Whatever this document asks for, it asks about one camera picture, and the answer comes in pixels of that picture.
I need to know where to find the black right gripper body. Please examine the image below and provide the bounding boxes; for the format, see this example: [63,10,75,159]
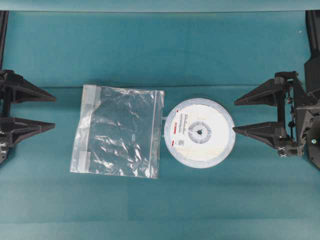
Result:
[274,71,320,157]

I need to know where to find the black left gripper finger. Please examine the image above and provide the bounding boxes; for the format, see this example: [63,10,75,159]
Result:
[4,117,56,148]
[0,70,56,104]

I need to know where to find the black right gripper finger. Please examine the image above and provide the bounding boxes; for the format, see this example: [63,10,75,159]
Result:
[234,77,285,110]
[233,121,285,149]

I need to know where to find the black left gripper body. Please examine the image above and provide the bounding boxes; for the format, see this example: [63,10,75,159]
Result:
[0,99,11,164]

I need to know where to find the white component reel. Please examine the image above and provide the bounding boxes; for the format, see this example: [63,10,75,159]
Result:
[163,98,236,169]

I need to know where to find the clear zip bag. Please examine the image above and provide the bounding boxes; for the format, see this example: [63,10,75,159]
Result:
[70,84,165,179]

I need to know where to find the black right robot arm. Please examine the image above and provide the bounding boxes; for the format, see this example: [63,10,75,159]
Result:
[233,71,320,167]

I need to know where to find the black metal frame rail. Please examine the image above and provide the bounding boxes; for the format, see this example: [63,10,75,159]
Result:
[0,10,9,69]

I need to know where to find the black right frame rail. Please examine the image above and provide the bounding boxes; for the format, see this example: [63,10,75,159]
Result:
[305,10,320,59]

